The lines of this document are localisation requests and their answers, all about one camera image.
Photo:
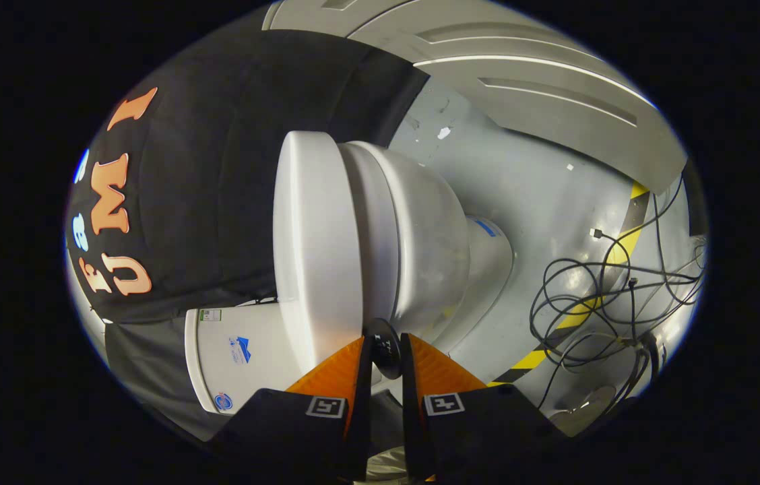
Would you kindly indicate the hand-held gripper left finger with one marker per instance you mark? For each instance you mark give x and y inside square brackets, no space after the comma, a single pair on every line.
[361,404]

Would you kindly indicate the white drawer cabinet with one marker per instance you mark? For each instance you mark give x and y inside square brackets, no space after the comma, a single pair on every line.
[521,81]

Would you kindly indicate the black backdrop cloth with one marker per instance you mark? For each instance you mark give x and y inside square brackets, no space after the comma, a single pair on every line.
[218,202]

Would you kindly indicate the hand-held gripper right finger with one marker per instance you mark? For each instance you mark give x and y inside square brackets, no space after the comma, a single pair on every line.
[410,404]

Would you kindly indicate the white toilet tank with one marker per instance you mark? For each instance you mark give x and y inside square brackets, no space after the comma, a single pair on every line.
[245,364]

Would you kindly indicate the yellow black floor tape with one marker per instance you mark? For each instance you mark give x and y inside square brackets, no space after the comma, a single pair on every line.
[622,249]

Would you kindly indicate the black round lid knob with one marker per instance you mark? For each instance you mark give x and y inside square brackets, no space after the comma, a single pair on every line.
[385,347]

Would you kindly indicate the white toilet lid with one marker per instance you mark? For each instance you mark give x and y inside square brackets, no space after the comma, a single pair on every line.
[316,249]

